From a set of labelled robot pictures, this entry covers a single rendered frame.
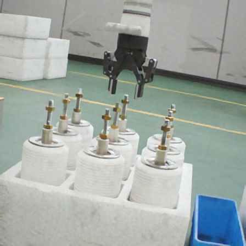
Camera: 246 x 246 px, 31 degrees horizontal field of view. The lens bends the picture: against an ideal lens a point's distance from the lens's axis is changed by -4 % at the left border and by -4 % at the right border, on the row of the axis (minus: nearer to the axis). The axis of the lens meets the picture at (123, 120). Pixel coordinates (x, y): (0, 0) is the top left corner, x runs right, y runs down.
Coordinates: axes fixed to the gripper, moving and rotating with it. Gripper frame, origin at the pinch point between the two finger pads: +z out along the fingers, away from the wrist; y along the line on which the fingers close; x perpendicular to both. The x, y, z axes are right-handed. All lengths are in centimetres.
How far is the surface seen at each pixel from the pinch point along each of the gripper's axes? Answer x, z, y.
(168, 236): 24.7, 22.2, -25.1
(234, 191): -56, 35, -22
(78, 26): -470, -22, 315
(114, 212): 28.0, 19.3, -14.8
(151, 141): 0.0, 10.6, -8.9
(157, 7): -481, -62, 198
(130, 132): -0.7, 9.8, -2.7
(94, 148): 21.5, 10.0, -5.2
